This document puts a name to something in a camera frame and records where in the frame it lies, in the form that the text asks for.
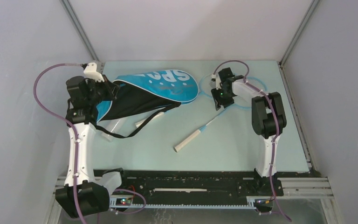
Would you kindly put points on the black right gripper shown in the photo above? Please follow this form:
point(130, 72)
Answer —
point(218, 101)

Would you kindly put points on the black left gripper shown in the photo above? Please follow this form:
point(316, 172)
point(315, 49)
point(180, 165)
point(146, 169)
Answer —
point(111, 88)

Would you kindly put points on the white shuttlecock tube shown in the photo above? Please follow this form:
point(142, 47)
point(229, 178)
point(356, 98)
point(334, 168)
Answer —
point(112, 126)

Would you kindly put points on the blue racket bag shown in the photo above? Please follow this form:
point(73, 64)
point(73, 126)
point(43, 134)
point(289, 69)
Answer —
point(144, 92)

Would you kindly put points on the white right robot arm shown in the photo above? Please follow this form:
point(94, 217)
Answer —
point(267, 113)

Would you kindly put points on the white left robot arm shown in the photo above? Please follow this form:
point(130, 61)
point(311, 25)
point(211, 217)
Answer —
point(82, 194)

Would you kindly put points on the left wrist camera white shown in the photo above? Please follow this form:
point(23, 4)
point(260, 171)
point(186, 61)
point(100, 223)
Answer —
point(94, 71)

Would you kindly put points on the aluminium frame post left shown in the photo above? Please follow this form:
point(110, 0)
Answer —
point(74, 19)

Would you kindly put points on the aluminium frame post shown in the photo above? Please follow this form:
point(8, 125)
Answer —
point(299, 31)
point(74, 19)

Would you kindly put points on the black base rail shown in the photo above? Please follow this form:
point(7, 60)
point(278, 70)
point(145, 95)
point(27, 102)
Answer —
point(198, 188)

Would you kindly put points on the aluminium frame post right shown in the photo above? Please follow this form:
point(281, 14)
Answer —
point(299, 31)

